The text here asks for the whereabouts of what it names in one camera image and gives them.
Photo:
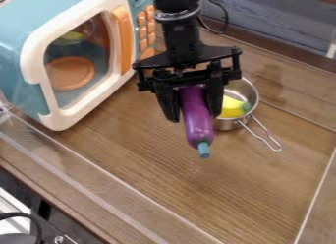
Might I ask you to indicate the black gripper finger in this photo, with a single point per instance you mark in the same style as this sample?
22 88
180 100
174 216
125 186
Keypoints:
214 88
166 95

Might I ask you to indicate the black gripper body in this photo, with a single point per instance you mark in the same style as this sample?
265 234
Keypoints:
188 62

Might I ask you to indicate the purple toy eggplant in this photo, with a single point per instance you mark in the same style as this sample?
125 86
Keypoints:
196 115

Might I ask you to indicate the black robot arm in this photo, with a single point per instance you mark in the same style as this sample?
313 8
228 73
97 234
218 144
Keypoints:
177 2

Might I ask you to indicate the yellow toy banana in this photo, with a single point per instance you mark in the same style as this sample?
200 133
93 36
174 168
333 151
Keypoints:
233 108

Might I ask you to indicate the orange microwave turntable plate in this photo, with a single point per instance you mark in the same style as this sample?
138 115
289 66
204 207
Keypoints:
69 72

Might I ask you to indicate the blue toy microwave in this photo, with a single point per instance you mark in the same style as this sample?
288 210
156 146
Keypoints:
108 31

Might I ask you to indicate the clear acrylic barrier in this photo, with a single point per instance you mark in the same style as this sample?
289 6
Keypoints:
118 214

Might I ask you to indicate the silver pot with handle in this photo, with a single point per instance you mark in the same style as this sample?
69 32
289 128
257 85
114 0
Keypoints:
244 91

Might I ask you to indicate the black device with cable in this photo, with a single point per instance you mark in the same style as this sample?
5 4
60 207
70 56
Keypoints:
41 233

